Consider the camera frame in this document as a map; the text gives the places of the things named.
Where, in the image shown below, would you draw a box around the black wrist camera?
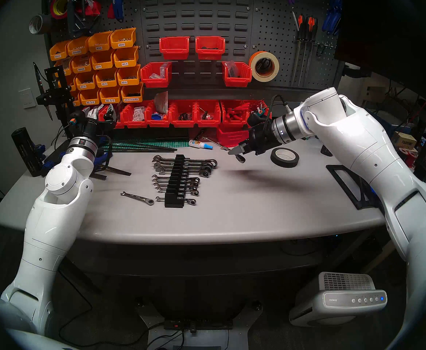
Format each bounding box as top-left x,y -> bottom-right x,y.
248,110 -> 269,129
69,110 -> 86,130

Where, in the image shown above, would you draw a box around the red wire spool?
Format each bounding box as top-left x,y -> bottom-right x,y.
398,147 -> 417,164

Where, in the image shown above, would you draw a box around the yellow bin labelled M2.5-5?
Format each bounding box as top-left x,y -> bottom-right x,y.
99,86 -> 123,105

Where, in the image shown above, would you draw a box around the chrome 3/8 inch wrench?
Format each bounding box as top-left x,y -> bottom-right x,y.
153,179 -> 200,188

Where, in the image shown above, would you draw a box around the black tape roll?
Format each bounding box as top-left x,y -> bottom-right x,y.
271,148 -> 300,168

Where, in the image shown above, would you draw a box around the yellow bin labelled M4X4X6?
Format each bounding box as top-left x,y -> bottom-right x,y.
71,53 -> 93,74

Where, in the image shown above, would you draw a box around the chrome 9/16 inch wrench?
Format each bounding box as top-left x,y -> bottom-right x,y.
155,167 -> 211,178

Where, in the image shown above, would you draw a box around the empty red stacking bin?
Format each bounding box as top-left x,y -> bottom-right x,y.
217,126 -> 250,148

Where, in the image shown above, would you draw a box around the red handled driver set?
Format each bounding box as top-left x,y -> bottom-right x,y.
226,102 -> 252,122

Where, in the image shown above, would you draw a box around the red yellow tape roll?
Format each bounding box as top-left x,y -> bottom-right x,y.
50,0 -> 74,20

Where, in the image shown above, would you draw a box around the green cutting mat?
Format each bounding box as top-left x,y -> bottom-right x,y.
102,140 -> 190,149

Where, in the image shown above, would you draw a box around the grey tape roll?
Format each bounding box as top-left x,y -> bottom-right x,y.
29,14 -> 47,35

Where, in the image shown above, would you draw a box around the white air purifier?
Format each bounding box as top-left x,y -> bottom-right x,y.
289,272 -> 388,327

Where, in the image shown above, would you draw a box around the yellow bin labelled M3X5X4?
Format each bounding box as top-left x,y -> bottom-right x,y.
50,40 -> 70,61

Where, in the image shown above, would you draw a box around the black wrench holder rack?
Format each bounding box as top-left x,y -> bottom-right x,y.
164,154 -> 186,209

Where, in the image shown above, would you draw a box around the red wall bin with bags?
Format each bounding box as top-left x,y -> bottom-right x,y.
140,62 -> 172,88
222,62 -> 253,88

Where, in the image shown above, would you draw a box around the chrome 11/32 inch wrench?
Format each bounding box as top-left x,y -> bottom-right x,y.
155,184 -> 200,193

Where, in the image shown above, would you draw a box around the black hanging clamp tool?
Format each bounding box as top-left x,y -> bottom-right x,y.
67,0 -> 93,38

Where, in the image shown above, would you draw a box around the red bin with black parts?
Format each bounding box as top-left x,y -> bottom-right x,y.
170,100 -> 197,128

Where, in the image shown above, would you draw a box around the chrome 3/4 inch wrench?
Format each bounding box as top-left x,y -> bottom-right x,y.
152,155 -> 218,167

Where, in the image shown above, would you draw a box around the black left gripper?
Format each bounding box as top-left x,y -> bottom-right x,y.
83,104 -> 118,138

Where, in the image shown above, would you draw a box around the black power strip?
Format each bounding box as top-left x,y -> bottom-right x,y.
164,318 -> 234,331

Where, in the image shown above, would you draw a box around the blue handled pliers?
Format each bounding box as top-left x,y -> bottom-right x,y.
322,0 -> 345,36

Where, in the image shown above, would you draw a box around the grey robot pedestal base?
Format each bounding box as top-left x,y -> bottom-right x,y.
135,298 -> 262,350

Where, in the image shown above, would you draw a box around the cream masking tape roll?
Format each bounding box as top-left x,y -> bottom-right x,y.
249,51 -> 280,83

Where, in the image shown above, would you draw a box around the blue red handled cutter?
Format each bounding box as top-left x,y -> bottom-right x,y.
107,0 -> 129,22

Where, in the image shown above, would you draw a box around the red bin with manual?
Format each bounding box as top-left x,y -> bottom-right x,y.
145,101 -> 172,128

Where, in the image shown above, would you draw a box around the yellow bin labelled M3-8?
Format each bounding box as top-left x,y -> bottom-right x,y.
96,68 -> 119,88

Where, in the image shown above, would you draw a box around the grey tool wall panel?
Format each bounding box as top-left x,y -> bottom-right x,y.
42,0 -> 345,94

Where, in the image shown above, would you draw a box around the chrome 1/4 inch wrench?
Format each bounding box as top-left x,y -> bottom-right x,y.
156,196 -> 197,206

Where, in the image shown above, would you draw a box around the yellow bin labelled M4-0.7 HEX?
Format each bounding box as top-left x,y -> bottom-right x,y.
121,82 -> 144,104

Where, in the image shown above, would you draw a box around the chrome 7/16 inch wrench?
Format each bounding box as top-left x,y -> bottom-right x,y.
151,174 -> 201,183

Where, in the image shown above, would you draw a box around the yellow bin labelled M3-6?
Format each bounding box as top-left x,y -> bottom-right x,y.
117,65 -> 141,86

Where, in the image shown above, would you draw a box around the chrome 5/8 inch wrench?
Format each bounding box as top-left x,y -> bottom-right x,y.
154,164 -> 213,175

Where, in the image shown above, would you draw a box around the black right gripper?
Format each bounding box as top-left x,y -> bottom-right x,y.
229,124 -> 276,164

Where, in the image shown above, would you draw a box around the small cardboard box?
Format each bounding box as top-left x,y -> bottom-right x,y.
393,132 -> 417,151

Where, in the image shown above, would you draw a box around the orange black screwdriver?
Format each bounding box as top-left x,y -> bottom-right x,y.
305,17 -> 318,86
296,15 -> 305,86

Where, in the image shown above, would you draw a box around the black monitor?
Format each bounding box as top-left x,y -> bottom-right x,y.
335,0 -> 426,105

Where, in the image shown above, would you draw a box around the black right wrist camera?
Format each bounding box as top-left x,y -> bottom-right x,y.
248,110 -> 269,129

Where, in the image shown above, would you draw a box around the yellow bin labelled M3-4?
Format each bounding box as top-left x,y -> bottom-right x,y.
113,46 -> 139,68

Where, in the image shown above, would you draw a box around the small chrome ratcheting wrench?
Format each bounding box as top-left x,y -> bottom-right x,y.
120,191 -> 155,206

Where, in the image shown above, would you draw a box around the red bin with adhesive tube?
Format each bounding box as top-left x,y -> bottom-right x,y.
248,101 -> 273,114

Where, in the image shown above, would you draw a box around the chrome 5/16 inch wrench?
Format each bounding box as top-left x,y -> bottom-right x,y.
157,188 -> 200,197

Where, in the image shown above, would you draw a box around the black probe pen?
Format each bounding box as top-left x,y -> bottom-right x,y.
33,62 -> 54,121

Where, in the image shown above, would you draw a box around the chrome 11/16 inch wrench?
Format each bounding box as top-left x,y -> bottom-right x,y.
153,159 -> 215,171

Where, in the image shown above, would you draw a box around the yellow bin labelled M2.5-6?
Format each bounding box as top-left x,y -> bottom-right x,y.
79,88 -> 101,106

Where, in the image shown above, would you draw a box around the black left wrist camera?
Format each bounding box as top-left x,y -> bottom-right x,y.
69,110 -> 86,130

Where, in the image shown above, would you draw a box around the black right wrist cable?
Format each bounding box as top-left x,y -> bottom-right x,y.
262,95 -> 291,135

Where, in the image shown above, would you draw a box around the white wall switch plate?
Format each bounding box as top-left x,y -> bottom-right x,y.
18,88 -> 36,109

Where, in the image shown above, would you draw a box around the red bin with clear bag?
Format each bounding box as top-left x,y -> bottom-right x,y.
121,103 -> 148,129

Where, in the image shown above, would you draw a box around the black stand frame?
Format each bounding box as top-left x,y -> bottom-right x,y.
326,164 -> 381,210

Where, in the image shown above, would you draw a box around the clear bag with manual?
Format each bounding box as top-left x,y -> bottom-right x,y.
154,91 -> 169,114

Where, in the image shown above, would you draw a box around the chrome 1/2 inch wrench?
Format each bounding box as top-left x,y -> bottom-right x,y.
201,136 -> 235,152

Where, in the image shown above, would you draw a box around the yellow bin labelled M4-6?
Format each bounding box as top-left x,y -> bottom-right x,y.
91,50 -> 116,70

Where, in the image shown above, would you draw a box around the yellow bin labelled M3-12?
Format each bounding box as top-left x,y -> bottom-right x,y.
74,71 -> 97,91

